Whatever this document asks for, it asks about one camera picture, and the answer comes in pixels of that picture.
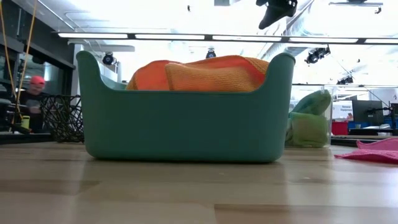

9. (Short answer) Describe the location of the thin ceiling light bar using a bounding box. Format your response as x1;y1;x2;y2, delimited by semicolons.
292;82;398;89

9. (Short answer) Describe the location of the yellow cable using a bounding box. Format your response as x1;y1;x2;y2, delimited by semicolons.
0;0;39;125

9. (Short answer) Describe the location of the yellow-orange microfiber towel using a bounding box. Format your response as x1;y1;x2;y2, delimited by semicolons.
164;61;266;93

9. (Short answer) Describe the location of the red box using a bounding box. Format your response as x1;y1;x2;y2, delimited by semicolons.
331;120;349;136

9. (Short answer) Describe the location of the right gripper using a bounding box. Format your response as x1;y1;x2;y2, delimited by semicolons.
256;0;299;30

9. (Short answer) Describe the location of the black ceiling spotlight cluster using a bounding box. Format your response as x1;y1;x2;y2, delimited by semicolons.
304;45;331;65

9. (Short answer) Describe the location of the teal plastic basket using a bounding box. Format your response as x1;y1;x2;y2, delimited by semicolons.
76;50;296;164

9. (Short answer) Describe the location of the clear plastic bin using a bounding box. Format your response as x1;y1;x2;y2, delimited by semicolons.
289;85;335;147

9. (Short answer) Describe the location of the white wall sign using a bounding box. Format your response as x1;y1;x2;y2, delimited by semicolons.
332;101;354;121

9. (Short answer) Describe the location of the black computer monitor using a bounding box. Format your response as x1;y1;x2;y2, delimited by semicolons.
352;99;384;127

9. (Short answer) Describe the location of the green microfiber towel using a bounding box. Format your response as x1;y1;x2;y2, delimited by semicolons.
285;111;330;148
290;90;332;116

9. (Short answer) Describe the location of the orange microfiber towel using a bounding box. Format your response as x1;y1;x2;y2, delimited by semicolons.
126;55;270;92

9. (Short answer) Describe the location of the black wire basket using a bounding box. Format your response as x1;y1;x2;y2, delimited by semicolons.
39;95;85;144

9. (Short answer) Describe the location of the pink microfiber towel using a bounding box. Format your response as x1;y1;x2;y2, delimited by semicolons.
335;138;398;165

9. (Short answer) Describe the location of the long ceiling light bar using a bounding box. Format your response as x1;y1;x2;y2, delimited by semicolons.
57;31;398;46

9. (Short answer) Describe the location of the person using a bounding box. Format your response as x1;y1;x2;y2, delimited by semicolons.
19;75;47;134

